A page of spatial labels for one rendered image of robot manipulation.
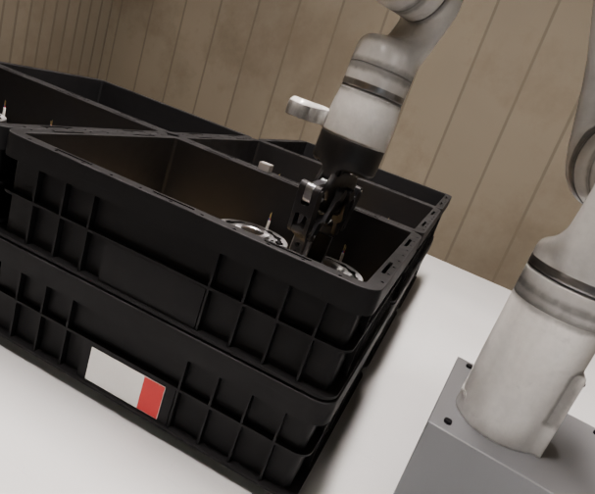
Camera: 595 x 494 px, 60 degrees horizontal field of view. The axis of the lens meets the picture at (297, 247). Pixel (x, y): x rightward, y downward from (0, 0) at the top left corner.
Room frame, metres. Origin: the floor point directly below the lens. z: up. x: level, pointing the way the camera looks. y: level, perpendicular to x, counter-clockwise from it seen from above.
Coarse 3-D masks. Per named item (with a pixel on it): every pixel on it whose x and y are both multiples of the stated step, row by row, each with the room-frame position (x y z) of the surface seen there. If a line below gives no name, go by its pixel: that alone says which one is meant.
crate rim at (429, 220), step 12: (264, 144) 1.04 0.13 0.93; (228, 156) 0.75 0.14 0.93; (300, 156) 1.02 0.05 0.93; (288, 180) 0.72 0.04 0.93; (360, 180) 0.98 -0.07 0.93; (396, 192) 0.97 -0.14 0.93; (420, 204) 0.95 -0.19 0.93; (432, 216) 0.84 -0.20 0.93; (408, 228) 0.67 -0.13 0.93; (420, 228) 0.70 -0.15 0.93
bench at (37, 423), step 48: (432, 288) 1.23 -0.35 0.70; (480, 288) 1.38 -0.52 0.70; (0, 336) 0.49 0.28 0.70; (384, 336) 0.84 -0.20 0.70; (432, 336) 0.92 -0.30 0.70; (480, 336) 1.01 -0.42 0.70; (0, 384) 0.42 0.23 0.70; (48, 384) 0.44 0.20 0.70; (384, 384) 0.67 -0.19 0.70; (432, 384) 0.73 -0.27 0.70; (0, 432) 0.36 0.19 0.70; (48, 432) 0.38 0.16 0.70; (96, 432) 0.40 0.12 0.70; (144, 432) 0.42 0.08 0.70; (336, 432) 0.52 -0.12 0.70; (384, 432) 0.56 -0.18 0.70; (0, 480) 0.32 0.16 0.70; (48, 480) 0.33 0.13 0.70; (96, 480) 0.35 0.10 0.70; (144, 480) 0.36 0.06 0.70; (192, 480) 0.38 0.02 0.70; (240, 480) 0.40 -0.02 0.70; (336, 480) 0.45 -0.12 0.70; (384, 480) 0.47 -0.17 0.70
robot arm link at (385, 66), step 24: (456, 0) 0.58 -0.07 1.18; (408, 24) 0.60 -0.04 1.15; (432, 24) 0.58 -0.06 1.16; (360, 48) 0.57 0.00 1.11; (384, 48) 0.55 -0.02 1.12; (408, 48) 0.56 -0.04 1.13; (432, 48) 0.58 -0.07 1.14; (360, 72) 0.56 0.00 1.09; (384, 72) 0.55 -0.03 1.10; (408, 72) 0.56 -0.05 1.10; (384, 96) 0.55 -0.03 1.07
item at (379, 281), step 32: (32, 160) 0.47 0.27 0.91; (64, 160) 0.46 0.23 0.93; (224, 160) 0.73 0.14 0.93; (96, 192) 0.45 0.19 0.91; (128, 192) 0.44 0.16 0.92; (160, 224) 0.43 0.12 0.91; (192, 224) 0.42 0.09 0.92; (224, 224) 0.42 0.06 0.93; (384, 224) 0.67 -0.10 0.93; (256, 256) 0.41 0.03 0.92; (288, 256) 0.40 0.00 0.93; (320, 288) 0.39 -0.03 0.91; (352, 288) 0.38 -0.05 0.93; (384, 288) 0.41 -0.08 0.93
